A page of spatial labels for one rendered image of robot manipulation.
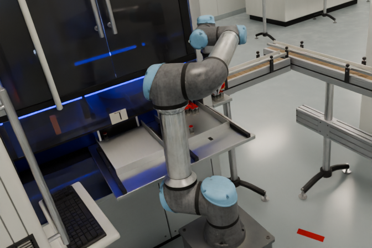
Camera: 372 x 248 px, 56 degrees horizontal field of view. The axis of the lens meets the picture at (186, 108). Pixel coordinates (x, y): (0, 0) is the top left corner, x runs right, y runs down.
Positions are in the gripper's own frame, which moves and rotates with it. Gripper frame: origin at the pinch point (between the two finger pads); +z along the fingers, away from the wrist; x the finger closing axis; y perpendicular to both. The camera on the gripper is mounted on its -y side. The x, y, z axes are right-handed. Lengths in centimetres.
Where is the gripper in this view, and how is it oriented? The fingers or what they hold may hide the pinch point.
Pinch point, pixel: (217, 93)
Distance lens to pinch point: 162.6
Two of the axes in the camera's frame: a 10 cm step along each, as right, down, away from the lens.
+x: -8.7, 3.4, -3.6
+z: 1.5, 8.8, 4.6
